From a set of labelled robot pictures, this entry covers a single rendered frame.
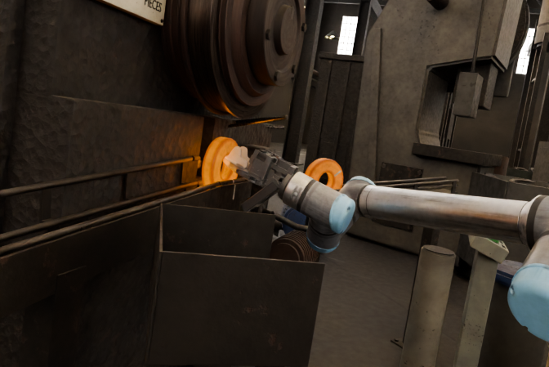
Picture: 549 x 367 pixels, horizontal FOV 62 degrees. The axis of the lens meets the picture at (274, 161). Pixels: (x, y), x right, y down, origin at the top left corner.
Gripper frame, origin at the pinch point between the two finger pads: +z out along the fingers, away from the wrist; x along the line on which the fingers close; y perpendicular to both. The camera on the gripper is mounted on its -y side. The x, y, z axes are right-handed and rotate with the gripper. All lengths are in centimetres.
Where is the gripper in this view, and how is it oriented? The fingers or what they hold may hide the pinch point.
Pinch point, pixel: (223, 158)
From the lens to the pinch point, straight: 123.6
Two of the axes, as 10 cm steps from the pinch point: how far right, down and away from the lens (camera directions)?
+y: 4.0, -9.0, -1.8
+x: -3.6, 0.2, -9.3
